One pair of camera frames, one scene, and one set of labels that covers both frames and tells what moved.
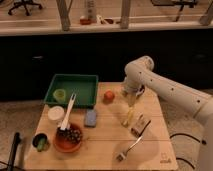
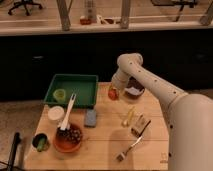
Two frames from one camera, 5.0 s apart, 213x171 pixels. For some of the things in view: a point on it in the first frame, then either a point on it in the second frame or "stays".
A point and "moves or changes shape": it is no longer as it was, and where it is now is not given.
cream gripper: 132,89 → 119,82
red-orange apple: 108,97 moves or changes shape
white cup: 56,113 stays
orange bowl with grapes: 67,140 stays
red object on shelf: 85,21 stays
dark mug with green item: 41,142 stays
